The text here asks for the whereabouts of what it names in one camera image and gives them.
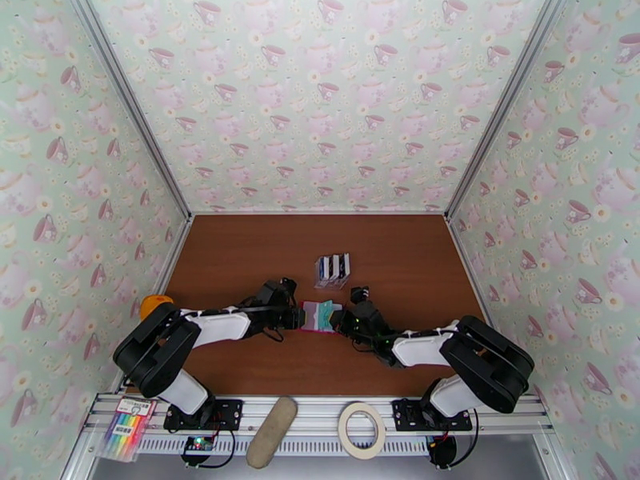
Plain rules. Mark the aluminium front rail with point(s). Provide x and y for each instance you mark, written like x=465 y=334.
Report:
x=320 y=418

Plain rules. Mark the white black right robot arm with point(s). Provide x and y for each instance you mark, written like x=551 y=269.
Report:
x=420 y=348

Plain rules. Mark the dark blue credit card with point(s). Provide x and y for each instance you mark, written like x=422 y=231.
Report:
x=318 y=267

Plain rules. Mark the white masking tape roll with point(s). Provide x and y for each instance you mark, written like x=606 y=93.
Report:
x=342 y=429

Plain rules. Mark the aluminium frame post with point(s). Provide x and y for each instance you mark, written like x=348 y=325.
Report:
x=500 y=103
x=125 y=93

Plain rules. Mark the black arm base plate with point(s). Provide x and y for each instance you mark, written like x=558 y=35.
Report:
x=227 y=413
x=407 y=413

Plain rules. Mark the pack of coloured markers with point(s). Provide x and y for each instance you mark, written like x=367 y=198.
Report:
x=127 y=428

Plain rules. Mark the teal credit card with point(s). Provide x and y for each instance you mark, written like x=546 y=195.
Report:
x=330 y=309

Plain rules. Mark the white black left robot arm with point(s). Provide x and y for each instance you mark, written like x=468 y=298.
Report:
x=220 y=321

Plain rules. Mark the beige oblong stone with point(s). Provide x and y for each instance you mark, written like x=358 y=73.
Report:
x=272 y=431

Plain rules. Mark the cup with orange lid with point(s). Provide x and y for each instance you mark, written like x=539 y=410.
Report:
x=152 y=304

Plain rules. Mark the red leather card holder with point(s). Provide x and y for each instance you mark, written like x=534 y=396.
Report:
x=310 y=318

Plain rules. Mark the small circuit board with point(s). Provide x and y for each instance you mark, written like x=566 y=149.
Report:
x=197 y=443

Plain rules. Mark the clear acrylic card stand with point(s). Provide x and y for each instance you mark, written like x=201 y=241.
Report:
x=330 y=285

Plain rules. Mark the aluminium table side rail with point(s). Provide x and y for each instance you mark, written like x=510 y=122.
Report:
x=176 y=253

